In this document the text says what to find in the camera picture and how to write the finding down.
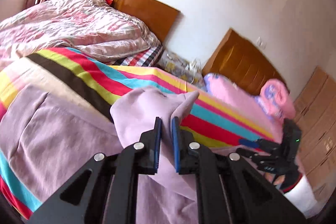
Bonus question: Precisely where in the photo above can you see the lilac pants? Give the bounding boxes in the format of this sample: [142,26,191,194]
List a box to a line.
[1,85,199,221]

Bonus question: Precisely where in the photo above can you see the right hand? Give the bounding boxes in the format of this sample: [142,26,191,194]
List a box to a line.
[264,173,285,185]

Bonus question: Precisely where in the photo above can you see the pink bed sheet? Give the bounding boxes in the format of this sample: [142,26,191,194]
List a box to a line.
[204,73,282,143]

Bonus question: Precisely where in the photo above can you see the beige louvered wardrobe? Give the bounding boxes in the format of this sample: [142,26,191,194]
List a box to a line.
[294,67,335,201]

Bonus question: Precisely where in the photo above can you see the rolled pink blanket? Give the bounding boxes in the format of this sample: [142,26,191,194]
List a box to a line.
[256,79,295,121]

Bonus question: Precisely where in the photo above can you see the rainbow striped bed sheet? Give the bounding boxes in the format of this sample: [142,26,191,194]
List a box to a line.
[1,48,273,223]

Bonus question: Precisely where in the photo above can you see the right wooden headboard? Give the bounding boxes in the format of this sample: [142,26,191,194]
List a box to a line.
[202,28,286,96]

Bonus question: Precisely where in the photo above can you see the wooden headboard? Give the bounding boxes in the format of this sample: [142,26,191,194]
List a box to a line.
[112,0,180,43]
[202,28,286,96]

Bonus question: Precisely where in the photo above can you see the nightstand with floral cover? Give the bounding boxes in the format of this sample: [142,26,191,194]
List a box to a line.
[156,50,206,91]

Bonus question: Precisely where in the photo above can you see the plaid pillow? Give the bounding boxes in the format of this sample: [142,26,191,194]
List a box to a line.
[113,46,163,67]

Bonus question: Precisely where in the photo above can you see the left wooden headboard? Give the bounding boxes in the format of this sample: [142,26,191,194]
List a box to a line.
[112,0,180,43]

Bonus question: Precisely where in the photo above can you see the pink floral quilt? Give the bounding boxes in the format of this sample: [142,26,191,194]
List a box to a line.
[1,0,162,69]

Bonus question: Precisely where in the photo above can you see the wall socket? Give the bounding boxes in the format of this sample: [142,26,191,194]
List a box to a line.
[256,37,266,50]

